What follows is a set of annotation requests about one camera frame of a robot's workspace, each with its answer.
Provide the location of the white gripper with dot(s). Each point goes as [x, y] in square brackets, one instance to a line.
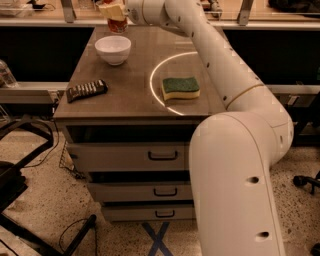
[134, 12]

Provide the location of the red coke can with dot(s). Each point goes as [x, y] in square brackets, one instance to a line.
[116, 26]

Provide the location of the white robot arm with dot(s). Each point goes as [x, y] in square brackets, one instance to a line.
[230, 153]

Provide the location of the white ceramic bowl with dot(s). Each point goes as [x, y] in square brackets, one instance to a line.
[113, 49]

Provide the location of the dark snack bar package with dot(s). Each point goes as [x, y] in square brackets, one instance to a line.
[86, 90]

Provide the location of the green and yellow sponge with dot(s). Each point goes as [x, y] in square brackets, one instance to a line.
[180, 88]

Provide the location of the grey drawer cabinet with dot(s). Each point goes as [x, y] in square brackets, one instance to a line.
[133, 109]

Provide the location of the clear plastic bottle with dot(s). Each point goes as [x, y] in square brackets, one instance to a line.
[7, 80]

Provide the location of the top grey drawer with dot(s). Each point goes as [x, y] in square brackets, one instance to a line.
[129, 156]

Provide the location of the grey drawer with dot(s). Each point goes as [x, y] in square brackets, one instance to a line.
[148, 212]
[140, 191]
[129, 156]

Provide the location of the middle grey drawer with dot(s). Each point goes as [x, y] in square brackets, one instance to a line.
[140, 191]

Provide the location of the black office chair left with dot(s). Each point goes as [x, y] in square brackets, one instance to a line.
[13, 184]

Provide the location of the bottom grey drawer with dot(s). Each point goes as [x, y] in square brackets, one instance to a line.
[148, 212]

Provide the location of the black chair base right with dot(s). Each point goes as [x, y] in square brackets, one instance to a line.
[300, 181]

